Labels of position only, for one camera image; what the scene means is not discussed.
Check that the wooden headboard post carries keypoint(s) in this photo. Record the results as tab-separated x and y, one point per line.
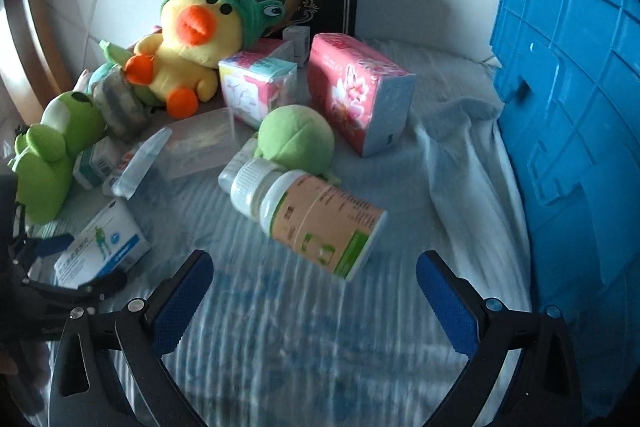
35	7

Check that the pink white pad packet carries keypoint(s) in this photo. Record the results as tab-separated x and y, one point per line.
255	82

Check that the grey striped plush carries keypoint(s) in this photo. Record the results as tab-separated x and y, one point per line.
120	102

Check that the light blue cloth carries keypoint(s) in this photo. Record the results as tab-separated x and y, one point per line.
460	167

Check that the green plush leaf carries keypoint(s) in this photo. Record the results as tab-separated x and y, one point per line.
115	52

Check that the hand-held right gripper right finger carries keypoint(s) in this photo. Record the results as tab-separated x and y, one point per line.
447	302

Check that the small white teal box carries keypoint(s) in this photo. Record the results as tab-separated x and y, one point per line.
95	162

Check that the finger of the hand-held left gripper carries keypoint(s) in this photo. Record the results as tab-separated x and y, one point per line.
52	246
100	289

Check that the blue plastic storage crate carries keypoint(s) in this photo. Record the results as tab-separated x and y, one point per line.
575	107

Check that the yellow duck plush green hood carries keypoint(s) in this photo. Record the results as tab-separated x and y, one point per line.
195	32

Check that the blue white medicine box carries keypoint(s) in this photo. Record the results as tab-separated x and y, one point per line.
100	242

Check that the teal plush toy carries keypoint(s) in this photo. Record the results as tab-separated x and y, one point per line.
97	74

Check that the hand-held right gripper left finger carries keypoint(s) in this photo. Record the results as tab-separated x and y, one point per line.
182	302

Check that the white pill bottle tan label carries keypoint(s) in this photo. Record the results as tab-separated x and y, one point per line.
310	212

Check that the round green plush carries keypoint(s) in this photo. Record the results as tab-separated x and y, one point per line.
295	137

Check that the green frog plush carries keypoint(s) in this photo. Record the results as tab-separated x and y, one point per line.
50	147

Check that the pink floral tissue pack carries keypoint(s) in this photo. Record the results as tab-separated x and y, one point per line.
350	92

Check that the clear plastic box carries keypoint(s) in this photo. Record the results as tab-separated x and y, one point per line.
200	142

